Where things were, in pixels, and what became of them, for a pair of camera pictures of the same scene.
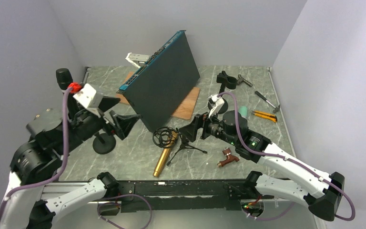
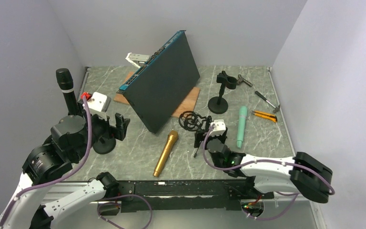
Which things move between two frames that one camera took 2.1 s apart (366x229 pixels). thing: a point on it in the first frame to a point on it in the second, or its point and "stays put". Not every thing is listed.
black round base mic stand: x=226 y=81 stays put
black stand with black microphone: x=104 y=143 stays put
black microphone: x=65 y=78 stays put
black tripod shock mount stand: x=165 y=137 to x=190 y=120
